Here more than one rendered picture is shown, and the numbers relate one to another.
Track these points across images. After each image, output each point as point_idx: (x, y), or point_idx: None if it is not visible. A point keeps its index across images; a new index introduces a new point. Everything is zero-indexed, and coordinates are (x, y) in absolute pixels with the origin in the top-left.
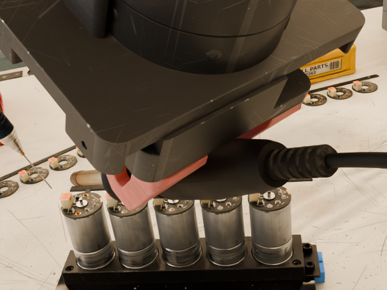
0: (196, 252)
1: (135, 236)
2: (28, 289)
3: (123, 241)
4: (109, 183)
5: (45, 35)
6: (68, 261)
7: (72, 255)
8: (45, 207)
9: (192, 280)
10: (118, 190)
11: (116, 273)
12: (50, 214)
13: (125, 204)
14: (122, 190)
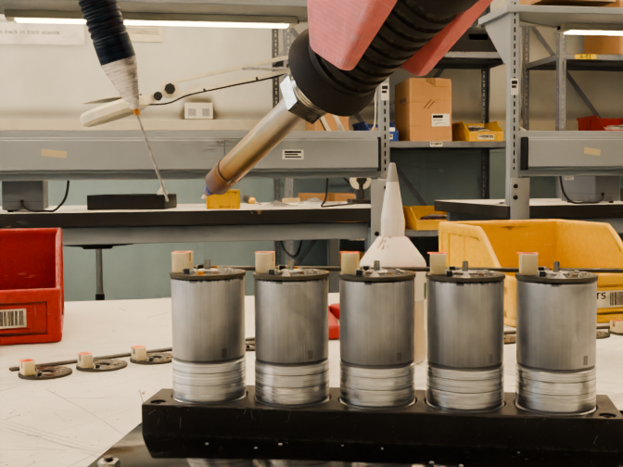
0: (408, 385)
1: (298, 329)
2: (65, 457)
3: (273, 339)
4: (309, 31)
5: None
6: (156, 396)
7: (165, 392)
8: (115, 390)
9: (396, 440)
10: (327, 19)
11: (248, 410)
12: (123, 397)
13: (336, 50)
14: (340, 3)
